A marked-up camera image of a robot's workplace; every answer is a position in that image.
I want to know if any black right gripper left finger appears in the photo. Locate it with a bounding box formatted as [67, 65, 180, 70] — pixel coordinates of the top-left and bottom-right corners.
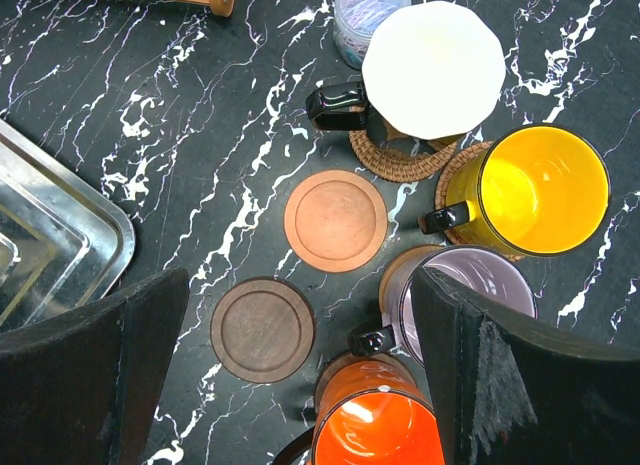
[1, 267, 189, 464]

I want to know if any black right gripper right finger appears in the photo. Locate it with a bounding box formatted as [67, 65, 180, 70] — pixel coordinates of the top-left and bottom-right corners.
[410, 267, 639, 464]

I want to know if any purple mug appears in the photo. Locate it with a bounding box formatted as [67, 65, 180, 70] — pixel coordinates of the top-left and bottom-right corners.
[347, 245, 538, 365]

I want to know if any dark wooden coaster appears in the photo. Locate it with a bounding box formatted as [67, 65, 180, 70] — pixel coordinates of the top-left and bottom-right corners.
[314, 352, 417, 414]
[210, 277, 315, 383]

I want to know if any orange-red mug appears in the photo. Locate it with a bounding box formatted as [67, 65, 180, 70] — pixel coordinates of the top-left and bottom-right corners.
[273, 360, 445, 464]

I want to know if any light wooden coaster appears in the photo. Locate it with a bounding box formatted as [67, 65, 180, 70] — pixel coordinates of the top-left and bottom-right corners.
[283, 169, 388, 273]
[378, 244, 443, 313]

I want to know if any woven rattan coaster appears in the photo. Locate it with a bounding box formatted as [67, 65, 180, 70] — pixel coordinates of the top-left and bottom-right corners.
[348, 131, 462, 183]
[434, 141, 525, 262]

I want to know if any yellow mug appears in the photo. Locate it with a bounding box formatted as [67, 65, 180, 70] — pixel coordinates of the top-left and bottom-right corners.
[418, 123, 611, 257]

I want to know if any black white mug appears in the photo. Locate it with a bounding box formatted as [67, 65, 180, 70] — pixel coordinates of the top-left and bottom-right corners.
[305, 1, 506, 140]

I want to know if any silver metal tray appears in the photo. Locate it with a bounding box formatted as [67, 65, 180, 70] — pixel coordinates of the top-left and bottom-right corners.
[1, 123, 136, 332]

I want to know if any small clear plastic jar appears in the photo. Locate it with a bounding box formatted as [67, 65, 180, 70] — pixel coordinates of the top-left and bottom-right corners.
[333, 0, 411, 69]

